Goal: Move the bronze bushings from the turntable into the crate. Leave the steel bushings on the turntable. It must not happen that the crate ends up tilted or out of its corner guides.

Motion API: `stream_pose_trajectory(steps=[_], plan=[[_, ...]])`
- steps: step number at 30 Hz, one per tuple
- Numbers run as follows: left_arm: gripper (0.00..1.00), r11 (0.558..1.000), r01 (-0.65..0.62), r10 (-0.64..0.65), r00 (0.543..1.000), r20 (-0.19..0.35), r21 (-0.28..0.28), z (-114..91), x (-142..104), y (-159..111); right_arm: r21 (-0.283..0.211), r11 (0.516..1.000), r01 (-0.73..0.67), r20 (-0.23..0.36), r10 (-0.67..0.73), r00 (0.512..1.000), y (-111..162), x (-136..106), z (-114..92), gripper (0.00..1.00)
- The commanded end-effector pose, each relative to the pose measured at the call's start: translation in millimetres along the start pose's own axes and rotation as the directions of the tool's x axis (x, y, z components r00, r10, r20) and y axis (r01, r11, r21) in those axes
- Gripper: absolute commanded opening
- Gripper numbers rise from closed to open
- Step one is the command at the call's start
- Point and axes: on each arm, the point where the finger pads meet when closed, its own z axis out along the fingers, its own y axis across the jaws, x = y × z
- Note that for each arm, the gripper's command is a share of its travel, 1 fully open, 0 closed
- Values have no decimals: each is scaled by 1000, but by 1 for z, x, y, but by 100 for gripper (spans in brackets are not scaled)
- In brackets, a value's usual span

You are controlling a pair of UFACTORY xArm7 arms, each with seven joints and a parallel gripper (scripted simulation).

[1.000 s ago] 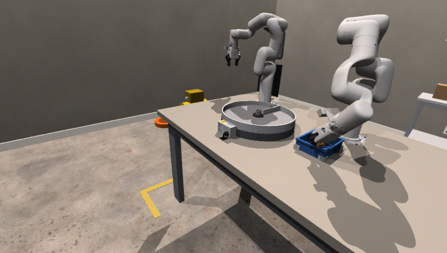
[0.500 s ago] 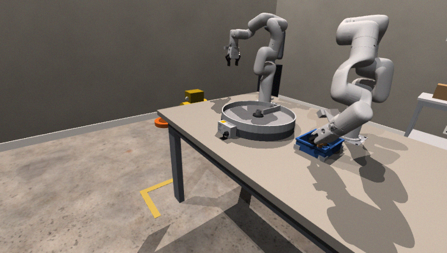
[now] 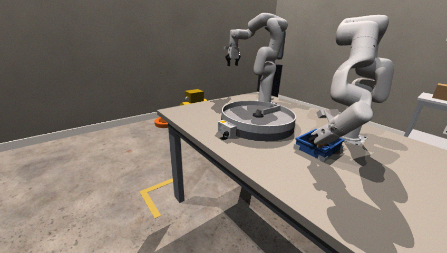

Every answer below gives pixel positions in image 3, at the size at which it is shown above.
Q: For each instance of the blue open-top crate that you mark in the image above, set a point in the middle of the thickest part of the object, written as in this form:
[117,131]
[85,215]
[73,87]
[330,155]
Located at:
[313,150]

